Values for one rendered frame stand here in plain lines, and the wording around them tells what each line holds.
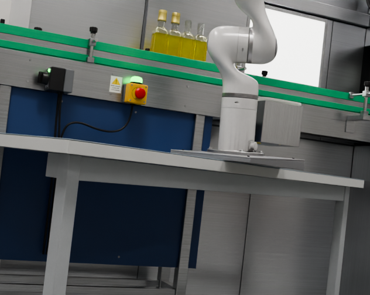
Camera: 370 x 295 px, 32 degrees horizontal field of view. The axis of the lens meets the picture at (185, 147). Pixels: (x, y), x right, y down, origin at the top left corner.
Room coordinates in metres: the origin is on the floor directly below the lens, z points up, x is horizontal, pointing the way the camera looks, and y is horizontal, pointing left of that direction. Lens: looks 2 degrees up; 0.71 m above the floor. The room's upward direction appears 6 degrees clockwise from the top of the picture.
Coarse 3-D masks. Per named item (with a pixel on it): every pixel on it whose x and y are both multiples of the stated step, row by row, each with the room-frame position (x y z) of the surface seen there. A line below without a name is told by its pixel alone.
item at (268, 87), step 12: (264, 84) 2.73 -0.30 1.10; (276, 84) 2.75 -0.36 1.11; (288, 84) 2.77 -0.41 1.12; (300, 84) 2.80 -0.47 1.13; (264, 96) 2.73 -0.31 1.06; (276, 96) 2.75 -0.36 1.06; (288, 96) 2.78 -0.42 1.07; (300, 96) 2.81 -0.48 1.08; (312, 96) 2.83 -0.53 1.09; (324, 96) 2.86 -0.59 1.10; (336, 96) 2.88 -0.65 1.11; (348, 96) 2.90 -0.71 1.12; (360, 96) 2.93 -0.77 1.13; (336, 108) 2.88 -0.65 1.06; (348, 108) 2.91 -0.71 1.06; (360, 108) 2.93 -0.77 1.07
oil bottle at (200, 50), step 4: (196, 36) 2.62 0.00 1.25; (200, 36) 2.62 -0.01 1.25; (204, 36) 2.63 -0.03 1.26; (196, 40) 2.61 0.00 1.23; (200, 40) 2.61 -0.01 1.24; (204, 40) 2.62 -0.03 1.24; (196, 44) 2.61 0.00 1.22; (200, 44) 2.61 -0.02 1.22; (204, 44) 2.62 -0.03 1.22; (196, 48) 2.61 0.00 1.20; (200, 48) 2.61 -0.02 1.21; (204, 48) 2.62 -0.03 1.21; (196, 52) 2.61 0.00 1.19; (200, 52) 2.61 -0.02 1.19; (204, 52) 2.62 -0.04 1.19; (196, 56) 2.61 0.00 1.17; (200, 56) 2.62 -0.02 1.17; (204, 56) 2.62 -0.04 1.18; (200, 60) 2.62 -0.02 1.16; (204, 60) 2.62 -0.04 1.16
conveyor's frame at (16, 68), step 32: (0, 64) 2.18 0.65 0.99; (32, 64) 2.22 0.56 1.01; (64, 64) 2.27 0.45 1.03; (96, 64) 2.32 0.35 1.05; (0, 96) 2.19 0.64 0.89; (96, 96) 2.32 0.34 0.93; (160, 96) 2.42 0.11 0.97; (192, 96) 2.47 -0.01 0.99; (0, 128) 2.20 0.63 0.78; (320, 128) 2.83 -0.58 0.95
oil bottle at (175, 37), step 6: (174, 30) 2.57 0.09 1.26; (174, 36) 2.57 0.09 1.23; (180, 36) 2.58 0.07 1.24; (168, 42) 2.56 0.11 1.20; (174, 42) 2.57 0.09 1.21; (180, 42) 2.58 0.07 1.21; (168, 48) 2.56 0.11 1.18; (174, 48) 2.57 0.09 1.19; (180, 48) 2.58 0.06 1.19; (168, 54) 2.56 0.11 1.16; (174, 54) 2.57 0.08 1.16
